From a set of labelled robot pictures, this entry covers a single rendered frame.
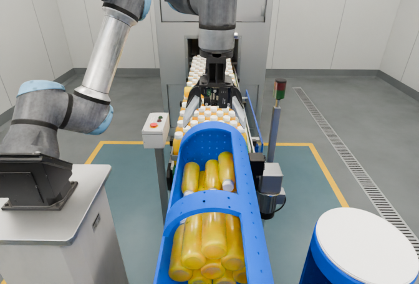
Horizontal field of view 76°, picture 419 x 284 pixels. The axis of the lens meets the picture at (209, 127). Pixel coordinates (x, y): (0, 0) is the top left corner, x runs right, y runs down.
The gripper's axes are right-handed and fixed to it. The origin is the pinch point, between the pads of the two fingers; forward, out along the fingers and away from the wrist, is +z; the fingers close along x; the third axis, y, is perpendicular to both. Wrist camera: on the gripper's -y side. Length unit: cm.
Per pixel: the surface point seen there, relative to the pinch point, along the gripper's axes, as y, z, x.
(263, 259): 20.6, 22.7, 11.5
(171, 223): 10.2, 23.1, -10.8
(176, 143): -50, 36, -16
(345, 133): -236, 135, 172
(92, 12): -465, 21, -214
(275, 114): -76, 33, 36
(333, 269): 12, 39, 35
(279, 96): -75, 21, 36
